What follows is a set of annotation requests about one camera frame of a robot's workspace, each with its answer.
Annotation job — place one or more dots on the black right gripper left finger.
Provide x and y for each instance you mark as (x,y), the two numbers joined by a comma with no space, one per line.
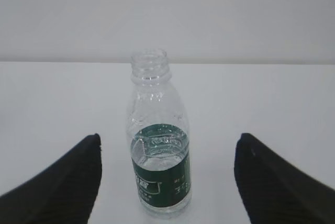
(65,192)

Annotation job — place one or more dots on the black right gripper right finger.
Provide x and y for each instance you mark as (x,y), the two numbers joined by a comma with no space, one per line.
(272,190)

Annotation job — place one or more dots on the clear water bottle green label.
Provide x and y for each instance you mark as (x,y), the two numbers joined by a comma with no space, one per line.
(157,131)

